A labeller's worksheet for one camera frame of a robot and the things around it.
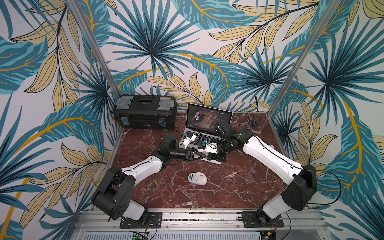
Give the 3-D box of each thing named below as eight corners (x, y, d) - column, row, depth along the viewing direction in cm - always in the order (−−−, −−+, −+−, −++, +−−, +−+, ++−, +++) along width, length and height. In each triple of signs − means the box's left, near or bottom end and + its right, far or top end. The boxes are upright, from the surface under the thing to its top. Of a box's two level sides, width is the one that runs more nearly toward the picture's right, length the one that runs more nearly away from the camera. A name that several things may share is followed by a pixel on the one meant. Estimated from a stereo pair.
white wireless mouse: (188, 185, 87) (188, 183, 84) (188, 173, 91) (188, 171, 88) (207, 185, 87) (207, 183, 84) (206, 174, 91) (207, 171, 88)
